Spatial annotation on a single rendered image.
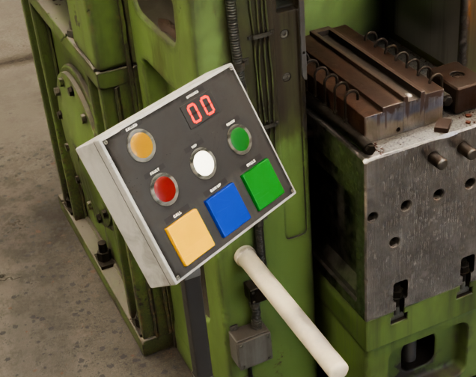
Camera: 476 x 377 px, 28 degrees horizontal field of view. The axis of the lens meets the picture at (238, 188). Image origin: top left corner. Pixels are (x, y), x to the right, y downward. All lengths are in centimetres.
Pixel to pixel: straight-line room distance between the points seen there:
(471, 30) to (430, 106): 26
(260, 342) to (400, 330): 34
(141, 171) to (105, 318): 152
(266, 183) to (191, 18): 38
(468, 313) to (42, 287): 148
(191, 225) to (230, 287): 65
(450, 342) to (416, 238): 46
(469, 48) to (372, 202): 47
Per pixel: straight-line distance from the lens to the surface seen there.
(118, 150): 157
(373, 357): 235
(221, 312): 230
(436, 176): 212
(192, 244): 162
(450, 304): 238
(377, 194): 204
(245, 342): 230
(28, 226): 357
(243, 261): 217
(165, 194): 161
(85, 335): 302
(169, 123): 164
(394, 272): 220
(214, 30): 192
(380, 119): 203
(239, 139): 173
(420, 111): 209
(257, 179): 173
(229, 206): 168
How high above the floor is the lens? 196
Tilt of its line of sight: 33 degrees down
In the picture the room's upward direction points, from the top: 5 degrees counter-clockwise
